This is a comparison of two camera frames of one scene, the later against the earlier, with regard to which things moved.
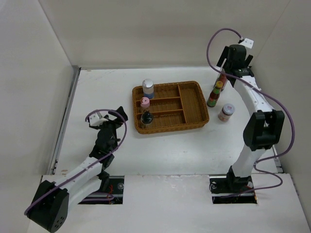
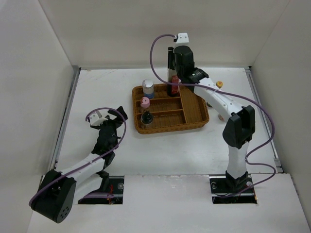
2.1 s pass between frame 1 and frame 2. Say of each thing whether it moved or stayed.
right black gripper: moved
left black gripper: stayed
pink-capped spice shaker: stayed
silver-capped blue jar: stayed
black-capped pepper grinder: stayed
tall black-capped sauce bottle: moved
